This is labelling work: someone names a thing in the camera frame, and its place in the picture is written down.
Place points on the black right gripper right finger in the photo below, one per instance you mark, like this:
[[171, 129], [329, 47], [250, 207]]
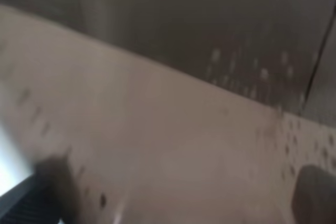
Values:
[[313, 198]]

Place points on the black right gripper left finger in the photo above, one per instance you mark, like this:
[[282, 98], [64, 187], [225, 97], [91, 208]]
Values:
[[49, 195]]

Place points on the brown translucent water bottle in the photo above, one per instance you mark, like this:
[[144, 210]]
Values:
[[171, 111]]

